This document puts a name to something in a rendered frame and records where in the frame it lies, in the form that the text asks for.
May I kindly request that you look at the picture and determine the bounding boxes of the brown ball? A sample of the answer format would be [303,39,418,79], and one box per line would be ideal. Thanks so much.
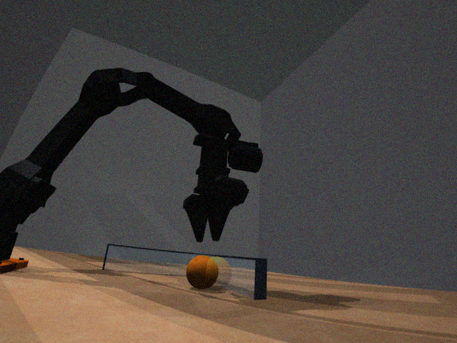
[186,255,210,289]

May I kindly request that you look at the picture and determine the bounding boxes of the see-through yellow ball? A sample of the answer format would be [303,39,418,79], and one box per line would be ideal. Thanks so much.
[205,257,231,291]

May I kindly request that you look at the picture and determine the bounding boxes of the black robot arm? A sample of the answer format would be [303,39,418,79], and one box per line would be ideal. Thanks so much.
[0,68,263,261]

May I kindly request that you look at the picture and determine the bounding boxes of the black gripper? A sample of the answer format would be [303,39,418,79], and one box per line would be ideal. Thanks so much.
[183,159,247,242]

